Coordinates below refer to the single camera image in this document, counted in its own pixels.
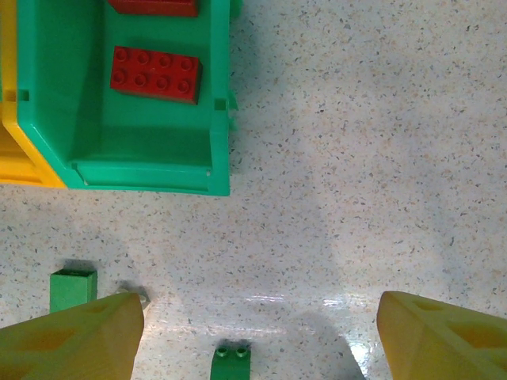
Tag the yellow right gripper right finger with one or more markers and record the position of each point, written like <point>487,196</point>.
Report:
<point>443,348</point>

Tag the red lego brick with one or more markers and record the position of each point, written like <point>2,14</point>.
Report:
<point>154,6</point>
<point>154,73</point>

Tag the yellow plastic bin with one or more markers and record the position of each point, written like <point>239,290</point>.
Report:
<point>16,158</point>

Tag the green plastic bin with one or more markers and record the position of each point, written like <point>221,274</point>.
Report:
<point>138,138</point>

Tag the green lego brick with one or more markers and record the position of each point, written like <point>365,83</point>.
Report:
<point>232,364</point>
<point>73,293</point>

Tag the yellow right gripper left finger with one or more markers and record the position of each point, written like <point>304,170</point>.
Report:
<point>59,348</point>

